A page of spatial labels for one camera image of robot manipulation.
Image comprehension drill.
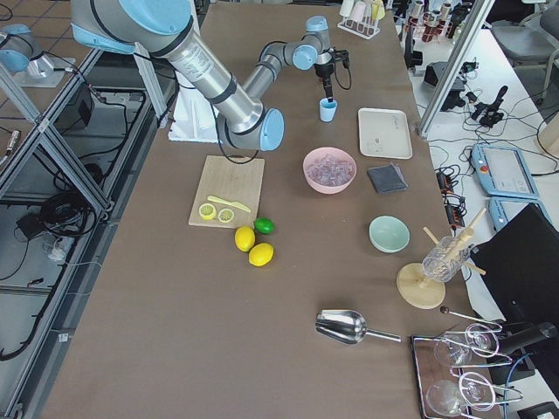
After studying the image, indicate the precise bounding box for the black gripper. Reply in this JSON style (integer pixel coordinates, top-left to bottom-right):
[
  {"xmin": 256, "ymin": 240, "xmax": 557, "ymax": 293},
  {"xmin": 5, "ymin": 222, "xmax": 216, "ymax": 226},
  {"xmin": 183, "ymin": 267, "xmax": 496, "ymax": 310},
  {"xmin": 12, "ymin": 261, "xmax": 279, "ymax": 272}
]
[{"xmin": 314, "ymin": 52, "xmax": 335, "ymax": 102}]

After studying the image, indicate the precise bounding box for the white robot base pillar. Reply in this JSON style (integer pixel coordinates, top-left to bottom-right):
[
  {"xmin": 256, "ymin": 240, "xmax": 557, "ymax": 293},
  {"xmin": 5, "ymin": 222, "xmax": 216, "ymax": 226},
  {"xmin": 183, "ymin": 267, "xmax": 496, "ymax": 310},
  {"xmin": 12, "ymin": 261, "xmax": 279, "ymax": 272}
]
[{"xmin": 169, "ymin": 81, "xmax": 217, "ymax": 143}]

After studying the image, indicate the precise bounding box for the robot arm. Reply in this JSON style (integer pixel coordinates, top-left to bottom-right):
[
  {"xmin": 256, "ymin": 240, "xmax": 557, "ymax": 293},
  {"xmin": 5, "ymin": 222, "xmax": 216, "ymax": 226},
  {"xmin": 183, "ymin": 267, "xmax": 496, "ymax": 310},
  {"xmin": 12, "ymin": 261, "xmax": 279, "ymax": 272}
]
[{"xmin": 71, "ymin": 1, "xmax": 332, "ymax": 151}]

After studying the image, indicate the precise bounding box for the blue plastic cup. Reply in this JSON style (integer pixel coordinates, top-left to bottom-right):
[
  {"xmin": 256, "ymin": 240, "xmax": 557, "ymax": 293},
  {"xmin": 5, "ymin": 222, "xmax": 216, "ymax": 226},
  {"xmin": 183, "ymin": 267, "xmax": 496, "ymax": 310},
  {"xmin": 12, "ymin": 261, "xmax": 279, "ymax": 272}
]
[{"xmin": 319, "ymin": 98, "xmax": 338, "ymax": 123}]

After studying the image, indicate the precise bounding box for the pink bowl of ice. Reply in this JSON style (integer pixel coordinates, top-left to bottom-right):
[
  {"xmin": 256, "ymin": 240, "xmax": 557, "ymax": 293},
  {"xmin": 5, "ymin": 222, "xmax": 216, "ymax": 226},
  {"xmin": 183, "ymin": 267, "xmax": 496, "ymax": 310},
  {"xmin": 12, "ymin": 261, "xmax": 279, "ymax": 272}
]
[{"xmin": 302, "ymin": 147, "xmax": 357, "ymax": 195}]

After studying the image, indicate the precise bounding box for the pink plastic cup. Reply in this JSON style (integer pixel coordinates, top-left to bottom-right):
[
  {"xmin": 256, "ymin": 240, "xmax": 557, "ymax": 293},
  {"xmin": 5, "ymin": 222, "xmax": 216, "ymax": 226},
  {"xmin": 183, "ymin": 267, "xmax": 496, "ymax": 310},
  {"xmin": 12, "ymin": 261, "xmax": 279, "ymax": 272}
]
[{"xmin": 349, "ymin": 1, "xmax": 367, "ymax": 23}]

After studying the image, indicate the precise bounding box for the yellow plastic cup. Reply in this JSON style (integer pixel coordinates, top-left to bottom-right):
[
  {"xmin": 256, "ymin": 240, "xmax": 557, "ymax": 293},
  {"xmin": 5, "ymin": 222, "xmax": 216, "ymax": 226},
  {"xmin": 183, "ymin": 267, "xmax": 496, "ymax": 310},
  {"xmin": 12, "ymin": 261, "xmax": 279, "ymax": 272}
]
[{"xmin": 370, "ymin": 0, "xmax": 385, "ymax": 21}]

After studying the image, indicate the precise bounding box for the steel ice scoop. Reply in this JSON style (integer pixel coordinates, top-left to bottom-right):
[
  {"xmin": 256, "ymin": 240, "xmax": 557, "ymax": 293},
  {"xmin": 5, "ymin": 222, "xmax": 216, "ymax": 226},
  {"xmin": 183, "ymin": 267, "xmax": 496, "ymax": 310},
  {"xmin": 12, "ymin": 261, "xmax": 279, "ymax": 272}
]
[{"xmin": 315, "ymin": 309, "xmax": 402, "ymax": 345}]

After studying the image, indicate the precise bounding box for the beige rabbit tray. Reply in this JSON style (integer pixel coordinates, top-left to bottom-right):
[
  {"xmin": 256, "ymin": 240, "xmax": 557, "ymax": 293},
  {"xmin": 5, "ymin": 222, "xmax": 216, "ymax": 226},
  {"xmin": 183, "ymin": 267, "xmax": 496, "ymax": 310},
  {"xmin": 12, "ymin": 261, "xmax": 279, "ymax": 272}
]
[{"xmin": 357, "ymin": 107, "xmax": 413, "ymax": 160}]

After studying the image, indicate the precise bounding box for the grey folded cloth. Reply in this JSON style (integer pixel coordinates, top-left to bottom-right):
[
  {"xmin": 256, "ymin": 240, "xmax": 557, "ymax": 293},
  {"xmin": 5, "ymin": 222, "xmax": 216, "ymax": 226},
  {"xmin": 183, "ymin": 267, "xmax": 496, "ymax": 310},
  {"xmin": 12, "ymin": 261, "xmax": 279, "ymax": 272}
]
[{"xmin": 367, "ymin": 163, "xmax": 409, "ymax": 194}]

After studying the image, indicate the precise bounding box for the wooden cutting board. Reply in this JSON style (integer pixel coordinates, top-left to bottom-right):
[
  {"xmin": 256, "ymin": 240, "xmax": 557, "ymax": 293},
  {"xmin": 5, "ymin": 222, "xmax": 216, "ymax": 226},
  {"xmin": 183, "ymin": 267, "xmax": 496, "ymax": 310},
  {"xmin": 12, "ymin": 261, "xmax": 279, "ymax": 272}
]
[{"xmin": 189, "ymin": 155, "xmax": 265, "ymax": 229}]

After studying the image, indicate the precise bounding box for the yellow plastic knife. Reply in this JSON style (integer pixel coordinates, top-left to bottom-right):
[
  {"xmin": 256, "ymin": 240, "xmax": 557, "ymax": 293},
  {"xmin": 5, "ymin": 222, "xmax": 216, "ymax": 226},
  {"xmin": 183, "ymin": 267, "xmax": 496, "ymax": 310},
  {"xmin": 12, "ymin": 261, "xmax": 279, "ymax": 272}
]
[{"xmin": 207, "ymin": 196, "xmax": 252, "ymax": 213}]

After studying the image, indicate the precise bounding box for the green lime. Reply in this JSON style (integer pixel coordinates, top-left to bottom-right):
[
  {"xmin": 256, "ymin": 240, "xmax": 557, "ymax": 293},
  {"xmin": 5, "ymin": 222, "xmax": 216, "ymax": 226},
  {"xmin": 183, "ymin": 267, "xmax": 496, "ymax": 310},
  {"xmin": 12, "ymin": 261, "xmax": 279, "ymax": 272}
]
[{"xmin": 253, "ymin": 217, "xmax": 275, "ymax": 235}]

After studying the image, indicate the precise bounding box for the green bowl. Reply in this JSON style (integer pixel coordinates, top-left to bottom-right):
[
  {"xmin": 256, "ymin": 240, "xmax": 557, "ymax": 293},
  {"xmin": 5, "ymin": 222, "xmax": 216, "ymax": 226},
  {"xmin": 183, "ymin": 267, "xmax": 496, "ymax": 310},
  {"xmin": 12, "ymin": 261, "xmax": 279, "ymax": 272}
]
[{"xmin": 369, "ymin": 216, "xmax": 411, "ymax": 253}]

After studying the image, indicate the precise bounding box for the lemon slice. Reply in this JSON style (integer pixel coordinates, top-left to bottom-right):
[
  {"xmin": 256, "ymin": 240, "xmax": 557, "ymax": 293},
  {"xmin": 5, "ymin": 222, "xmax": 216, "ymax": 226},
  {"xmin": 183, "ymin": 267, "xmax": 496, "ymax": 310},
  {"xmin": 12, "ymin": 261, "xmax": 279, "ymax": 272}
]
[{"xmin": 217, "ymin": 208, "xmax": 235, "ymax": 223}]

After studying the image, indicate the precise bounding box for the whole yellow lemon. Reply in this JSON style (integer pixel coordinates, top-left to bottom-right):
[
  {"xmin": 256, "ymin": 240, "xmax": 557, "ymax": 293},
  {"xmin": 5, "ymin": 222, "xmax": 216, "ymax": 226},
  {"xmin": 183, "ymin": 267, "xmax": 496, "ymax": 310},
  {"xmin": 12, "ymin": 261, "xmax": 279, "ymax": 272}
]
[
  {"xmin": 234, "ymin": 226, "xmax": 256, "ymax": 252},
  {"xmin": 248, "ymin": 243, "xmax": 274, "ymax": 267}
]

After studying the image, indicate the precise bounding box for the lemon half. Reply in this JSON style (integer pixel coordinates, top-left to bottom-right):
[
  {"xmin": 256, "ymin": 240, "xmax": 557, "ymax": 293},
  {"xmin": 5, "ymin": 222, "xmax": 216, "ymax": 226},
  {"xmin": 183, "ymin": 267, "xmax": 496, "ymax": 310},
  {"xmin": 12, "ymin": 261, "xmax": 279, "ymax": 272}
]
[{"xmin": 198, "ymin": 203, "xmax": 217, "ymax": 221}]

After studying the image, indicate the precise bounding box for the blue teach pendant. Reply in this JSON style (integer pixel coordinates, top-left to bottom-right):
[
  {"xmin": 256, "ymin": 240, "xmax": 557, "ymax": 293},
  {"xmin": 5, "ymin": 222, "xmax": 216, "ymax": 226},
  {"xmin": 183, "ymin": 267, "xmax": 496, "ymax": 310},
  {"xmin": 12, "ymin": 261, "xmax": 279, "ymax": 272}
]
[
  {"xmin": 488, "ymin": 196, "xmax": 549, "ymax": 232},
  {"xmin": 471, "ymin": 144, "xmax": 540, "ymax": 199}
]

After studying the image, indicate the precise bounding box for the clear glass mug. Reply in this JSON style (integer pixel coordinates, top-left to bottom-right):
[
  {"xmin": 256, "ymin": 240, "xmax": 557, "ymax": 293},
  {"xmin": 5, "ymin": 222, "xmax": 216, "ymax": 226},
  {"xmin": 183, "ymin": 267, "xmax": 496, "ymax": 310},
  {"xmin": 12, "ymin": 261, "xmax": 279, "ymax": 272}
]
[{"xmin": 422, "ymin": 236, "xmax": 470, "ymax": 283}]

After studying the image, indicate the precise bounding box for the wooden mug tree stand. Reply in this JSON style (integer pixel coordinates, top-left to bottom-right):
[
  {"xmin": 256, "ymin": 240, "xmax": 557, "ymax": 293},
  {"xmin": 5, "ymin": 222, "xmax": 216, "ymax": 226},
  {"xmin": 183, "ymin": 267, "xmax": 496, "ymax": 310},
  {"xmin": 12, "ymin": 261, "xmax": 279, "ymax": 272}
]
[{"xmin": 397, "ymin": 208, "xmax": 487, "ymax": 309}]

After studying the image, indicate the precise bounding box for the black monitor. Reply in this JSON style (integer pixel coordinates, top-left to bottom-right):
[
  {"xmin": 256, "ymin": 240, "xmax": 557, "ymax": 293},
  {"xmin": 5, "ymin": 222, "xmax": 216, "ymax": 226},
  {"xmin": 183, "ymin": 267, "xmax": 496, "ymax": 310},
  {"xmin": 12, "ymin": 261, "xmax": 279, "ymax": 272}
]
[{"xmin": 472, "ymin": 204, "xmax": 558, "ymax": 325}]

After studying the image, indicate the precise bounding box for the wine glass upper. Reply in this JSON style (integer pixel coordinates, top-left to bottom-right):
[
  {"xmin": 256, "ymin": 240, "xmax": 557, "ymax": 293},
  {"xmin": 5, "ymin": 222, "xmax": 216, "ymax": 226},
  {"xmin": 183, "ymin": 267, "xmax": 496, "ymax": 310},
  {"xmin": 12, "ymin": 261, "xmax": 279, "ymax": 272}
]
[{"xmin": 433, "ymin": 323, "xmax": 500, "ymax": 367}]

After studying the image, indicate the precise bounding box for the wine glass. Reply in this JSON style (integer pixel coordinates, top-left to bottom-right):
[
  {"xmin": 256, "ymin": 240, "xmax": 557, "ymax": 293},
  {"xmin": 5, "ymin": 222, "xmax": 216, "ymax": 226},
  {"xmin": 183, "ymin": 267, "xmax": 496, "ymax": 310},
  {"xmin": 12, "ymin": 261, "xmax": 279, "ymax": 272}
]
[
  {"xmin": 433, "ymin": 323, "xmax": 500, "ymax": 367},
  {"xmin": 426, "ymin": 372, "xmax": 496, "ymax": 418}
]

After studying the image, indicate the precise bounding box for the wine glass lower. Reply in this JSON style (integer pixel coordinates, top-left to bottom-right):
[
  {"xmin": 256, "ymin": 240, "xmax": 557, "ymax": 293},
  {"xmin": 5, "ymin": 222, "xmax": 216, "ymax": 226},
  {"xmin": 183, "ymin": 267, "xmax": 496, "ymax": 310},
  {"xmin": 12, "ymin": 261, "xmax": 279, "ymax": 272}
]
[{"xmin": 426, "ymin": 372, "xmax": 496, "ymax": 418}]

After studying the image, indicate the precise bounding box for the white wire cup rack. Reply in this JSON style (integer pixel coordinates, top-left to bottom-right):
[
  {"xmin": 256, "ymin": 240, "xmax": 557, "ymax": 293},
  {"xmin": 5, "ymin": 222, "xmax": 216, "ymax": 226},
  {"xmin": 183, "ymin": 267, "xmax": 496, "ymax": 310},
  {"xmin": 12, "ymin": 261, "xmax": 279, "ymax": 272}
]
[{"xmin": 337, "ymin": 0, "xmax": 380, "ymax": 40}]

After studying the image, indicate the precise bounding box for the aluminium frame post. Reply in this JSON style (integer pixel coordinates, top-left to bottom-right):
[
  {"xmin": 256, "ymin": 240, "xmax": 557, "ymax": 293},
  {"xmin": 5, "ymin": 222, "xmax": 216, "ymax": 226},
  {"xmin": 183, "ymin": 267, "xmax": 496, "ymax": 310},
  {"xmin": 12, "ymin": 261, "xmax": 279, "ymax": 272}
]
[{"xmin": 417, "ymin": 0, "xmax": 494, "ymax": 140}]

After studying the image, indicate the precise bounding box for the wire glass rack tray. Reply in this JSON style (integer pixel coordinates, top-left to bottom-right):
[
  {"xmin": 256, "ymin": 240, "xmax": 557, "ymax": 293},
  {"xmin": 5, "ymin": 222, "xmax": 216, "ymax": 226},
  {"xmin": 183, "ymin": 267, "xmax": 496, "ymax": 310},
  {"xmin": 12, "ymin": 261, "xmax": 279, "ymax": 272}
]
[{"xmin": 411, "ymin": 320, "xmax": 523, "ymax": 418}]

